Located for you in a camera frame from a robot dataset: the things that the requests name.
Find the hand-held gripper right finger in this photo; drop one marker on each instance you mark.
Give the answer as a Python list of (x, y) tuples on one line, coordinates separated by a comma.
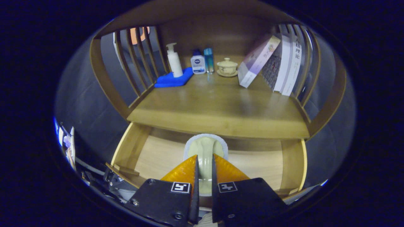
[(246, 201)]

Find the dark patterned book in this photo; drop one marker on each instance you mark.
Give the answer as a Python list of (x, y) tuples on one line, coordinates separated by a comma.
[(271, 72)]

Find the wooden countertop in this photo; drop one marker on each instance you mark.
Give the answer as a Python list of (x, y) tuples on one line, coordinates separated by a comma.
[(214, 107)]

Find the slim teal bottle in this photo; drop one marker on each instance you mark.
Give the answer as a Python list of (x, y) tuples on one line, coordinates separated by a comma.
[(208, 61)]

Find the brown wooden drawer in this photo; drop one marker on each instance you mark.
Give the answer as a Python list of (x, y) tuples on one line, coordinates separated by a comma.
[(252, 164)]

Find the white book black characters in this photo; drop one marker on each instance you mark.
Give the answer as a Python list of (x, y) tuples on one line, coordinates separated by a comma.
[(295, 66)]

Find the white pump bottle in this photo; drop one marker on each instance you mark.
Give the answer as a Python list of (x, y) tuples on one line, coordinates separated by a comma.
[(174, 63)]

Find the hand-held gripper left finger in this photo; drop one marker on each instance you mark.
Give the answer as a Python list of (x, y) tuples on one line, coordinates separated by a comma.
[(164, 201)]

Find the white lotion bottle blue cap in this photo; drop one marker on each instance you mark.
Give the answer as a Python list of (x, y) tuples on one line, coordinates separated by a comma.
[(198, 63)]

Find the plain white book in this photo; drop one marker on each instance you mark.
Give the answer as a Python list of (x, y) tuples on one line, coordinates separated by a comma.
[(284, 63)]

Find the blue folded cloth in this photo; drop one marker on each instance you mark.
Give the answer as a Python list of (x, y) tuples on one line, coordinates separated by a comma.
[(172, 81)]

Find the brown wooden cabinet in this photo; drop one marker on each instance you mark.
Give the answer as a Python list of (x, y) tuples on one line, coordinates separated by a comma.
[(104, 72)]

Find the purple and white box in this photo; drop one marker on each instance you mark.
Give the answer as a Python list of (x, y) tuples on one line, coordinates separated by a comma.
[(255, 63)]

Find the white and blue object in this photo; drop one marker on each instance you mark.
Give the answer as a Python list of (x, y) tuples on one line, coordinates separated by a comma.
[(67, 142)]

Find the beige lidded ceramic teacup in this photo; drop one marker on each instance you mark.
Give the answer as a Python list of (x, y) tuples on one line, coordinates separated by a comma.
[(227, 67)]

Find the pale green scrub brush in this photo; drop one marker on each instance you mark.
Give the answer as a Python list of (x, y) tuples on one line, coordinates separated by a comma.
[(205, 151)]

